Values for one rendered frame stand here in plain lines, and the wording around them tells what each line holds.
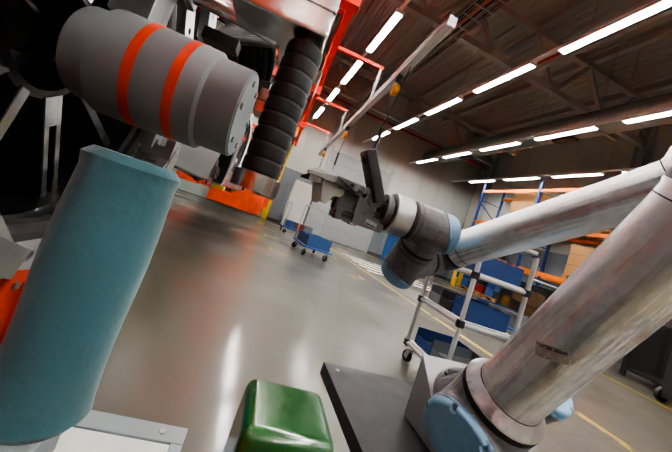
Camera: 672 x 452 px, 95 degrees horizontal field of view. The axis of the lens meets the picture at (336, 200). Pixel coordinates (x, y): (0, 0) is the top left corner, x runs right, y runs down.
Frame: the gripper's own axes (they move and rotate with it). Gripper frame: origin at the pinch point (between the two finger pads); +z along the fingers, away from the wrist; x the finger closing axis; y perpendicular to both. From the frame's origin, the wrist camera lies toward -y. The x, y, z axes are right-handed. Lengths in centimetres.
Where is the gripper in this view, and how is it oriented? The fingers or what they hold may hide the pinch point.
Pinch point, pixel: (304, 169)
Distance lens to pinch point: 64.5
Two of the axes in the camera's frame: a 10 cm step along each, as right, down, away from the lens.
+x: -2.0, -0.1, 9.8
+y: -3.3, 9.4, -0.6
